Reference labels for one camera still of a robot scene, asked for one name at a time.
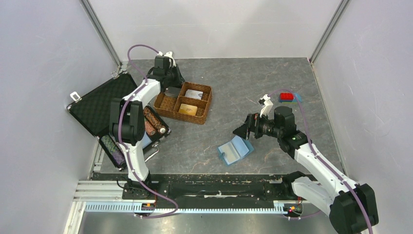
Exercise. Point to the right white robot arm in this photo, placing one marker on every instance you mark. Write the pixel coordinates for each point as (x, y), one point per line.
(350, 206)

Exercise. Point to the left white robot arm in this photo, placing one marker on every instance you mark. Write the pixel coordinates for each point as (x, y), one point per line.
(127, 120)

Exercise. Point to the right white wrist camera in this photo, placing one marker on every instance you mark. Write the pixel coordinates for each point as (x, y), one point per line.
(266, 104)

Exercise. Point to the red white chip row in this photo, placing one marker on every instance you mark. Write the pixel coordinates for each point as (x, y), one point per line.
(150, 130)

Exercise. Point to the blue card holder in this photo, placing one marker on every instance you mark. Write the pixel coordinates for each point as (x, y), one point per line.
(234, 150)

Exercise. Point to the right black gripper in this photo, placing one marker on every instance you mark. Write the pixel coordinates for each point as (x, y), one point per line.
(252, 120)

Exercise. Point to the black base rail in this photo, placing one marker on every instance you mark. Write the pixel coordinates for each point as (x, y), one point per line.
(208, 191)

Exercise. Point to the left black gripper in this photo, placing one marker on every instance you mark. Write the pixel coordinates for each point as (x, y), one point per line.
(179, 80)

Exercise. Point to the green chip row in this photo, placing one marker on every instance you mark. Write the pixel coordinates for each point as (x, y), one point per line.
(113, 151)

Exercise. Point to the brown woven divided basket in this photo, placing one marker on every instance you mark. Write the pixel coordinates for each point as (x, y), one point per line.
(169, 107)

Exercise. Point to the black poker chip case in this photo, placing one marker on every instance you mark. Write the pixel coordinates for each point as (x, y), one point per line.
(93, 110)

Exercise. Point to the silver VIP card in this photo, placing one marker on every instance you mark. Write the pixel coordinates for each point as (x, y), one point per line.
(194, 94)

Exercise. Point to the gold VIP card stack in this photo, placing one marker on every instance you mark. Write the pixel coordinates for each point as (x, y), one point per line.
(187, 109)

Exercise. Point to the orange black chip row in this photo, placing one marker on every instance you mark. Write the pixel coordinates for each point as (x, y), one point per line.
(153, 120)

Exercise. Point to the red blue toy brick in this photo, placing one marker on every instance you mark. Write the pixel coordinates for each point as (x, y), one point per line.
(289, 97)

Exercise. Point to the black VIP card stack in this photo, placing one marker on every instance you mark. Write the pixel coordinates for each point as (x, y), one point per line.
(173, 92)

